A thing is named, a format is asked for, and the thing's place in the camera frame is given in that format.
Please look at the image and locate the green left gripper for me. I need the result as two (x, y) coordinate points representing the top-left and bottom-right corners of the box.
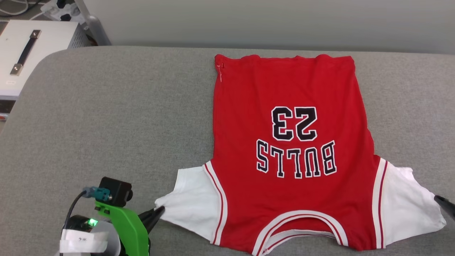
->
(95, 200), (166, 256)

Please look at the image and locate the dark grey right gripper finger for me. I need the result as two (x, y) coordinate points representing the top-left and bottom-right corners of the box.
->
(435, 198), (455, 220)
(434, 195), (455, 211)

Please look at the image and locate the red white basketball jersey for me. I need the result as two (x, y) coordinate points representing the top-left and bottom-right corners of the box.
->
(155, 53), (447, 256)

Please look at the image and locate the white box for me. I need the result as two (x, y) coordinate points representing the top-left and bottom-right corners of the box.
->
(0, 20), (90, 101)

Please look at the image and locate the white power strip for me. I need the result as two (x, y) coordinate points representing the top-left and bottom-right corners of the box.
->
(40, 0), (86, 22)

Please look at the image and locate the white partition panel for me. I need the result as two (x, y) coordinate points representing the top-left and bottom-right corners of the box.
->
(84, 0), (455, 54)

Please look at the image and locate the black camera cable teal plug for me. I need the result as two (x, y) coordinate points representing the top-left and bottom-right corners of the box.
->
(59, 186), (112, 256)

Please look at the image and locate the grey metal post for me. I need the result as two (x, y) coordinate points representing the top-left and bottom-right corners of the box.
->
(74, 0), (112, 46)

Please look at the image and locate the black strap handle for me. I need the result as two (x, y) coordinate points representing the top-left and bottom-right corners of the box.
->
(10, 30), (42, 76)

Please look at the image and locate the white cable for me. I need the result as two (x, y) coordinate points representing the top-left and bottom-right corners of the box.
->
(0, 0), (45, 17)

